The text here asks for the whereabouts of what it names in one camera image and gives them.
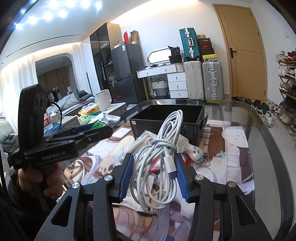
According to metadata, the white suitcase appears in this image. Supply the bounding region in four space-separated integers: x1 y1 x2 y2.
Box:
184 61 204 99

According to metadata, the teal suitcase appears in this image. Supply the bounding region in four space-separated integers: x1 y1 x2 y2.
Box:
179 28 201 60

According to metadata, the white charging cable bundle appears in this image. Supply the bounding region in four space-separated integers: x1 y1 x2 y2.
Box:
129 109 184 214

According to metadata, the black glass display cabinet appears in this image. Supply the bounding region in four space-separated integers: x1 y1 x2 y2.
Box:
90 23 122 102

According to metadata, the white drawer desk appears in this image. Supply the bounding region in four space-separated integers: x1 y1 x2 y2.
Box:
137 63 188 99

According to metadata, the wooden shoe rack with shoes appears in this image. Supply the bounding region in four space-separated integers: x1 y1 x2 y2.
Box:
275 50 295 140

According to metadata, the black cardboard box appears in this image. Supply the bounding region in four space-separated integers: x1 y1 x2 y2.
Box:
128 104 209 147

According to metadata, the green medicine sachet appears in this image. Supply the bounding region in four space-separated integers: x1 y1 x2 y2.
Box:
90 120 112 130

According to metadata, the anime printed desk mat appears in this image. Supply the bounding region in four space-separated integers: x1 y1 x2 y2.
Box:
64 120 254 240

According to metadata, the oval vanity mirror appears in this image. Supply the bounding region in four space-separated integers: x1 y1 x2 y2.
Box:
147 48 171 65

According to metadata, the white electric kettle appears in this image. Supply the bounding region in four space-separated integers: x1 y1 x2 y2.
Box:
96 89 112 111

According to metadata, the grey side cabinet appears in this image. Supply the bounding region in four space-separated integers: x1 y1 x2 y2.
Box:
62 102 127 128

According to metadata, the person's left hand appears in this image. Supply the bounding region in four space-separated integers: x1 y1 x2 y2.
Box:
18 163 64 199

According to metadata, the woven basket bag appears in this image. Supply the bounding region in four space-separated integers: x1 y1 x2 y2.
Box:
152 78 168 98

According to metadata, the silver suitcase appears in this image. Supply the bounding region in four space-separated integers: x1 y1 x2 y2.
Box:
202 61 224 100

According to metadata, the black bag on desk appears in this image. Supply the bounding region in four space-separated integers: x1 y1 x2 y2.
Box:
168 46 182 64

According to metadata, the bagged white cord with copper tips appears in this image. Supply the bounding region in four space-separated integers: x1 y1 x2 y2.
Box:
132 129 163 158

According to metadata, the tan wooden door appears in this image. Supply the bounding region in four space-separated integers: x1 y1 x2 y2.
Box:
213 4 267 100

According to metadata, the stack of shoe boxes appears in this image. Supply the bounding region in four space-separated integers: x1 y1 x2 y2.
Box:
198 35 218 62

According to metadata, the white tissue pack red wrapper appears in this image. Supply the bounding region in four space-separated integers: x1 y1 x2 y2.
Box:
148 165 161 179

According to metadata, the white plush toy blue cap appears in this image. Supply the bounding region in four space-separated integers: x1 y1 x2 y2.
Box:
176 135 204 164

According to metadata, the black refrigerator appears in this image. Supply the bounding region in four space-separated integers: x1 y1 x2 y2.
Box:
111 43 147 104

